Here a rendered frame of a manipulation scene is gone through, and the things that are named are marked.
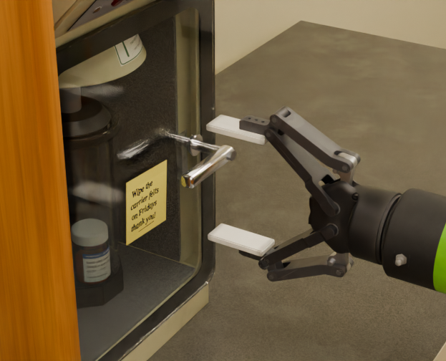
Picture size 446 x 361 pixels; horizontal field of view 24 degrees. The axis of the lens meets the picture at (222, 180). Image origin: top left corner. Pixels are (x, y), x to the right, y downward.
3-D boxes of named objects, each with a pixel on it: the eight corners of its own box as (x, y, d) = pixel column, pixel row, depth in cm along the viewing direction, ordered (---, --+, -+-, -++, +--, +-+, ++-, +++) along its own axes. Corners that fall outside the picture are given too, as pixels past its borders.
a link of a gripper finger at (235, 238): (275, 238, 115) (275, 244, 116) (220, 222, 119) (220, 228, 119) (261, 251, 113) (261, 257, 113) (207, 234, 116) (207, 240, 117)
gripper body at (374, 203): (406, 248, 109) (327, 225, 114) (413, 177, 105) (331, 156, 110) (377, 284, 104) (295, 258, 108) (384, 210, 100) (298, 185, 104)
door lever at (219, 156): (153, 183, 116) (152, 162, 115) (200, 150, 123) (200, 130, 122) (194, 195, 113) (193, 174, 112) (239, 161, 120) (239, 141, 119)
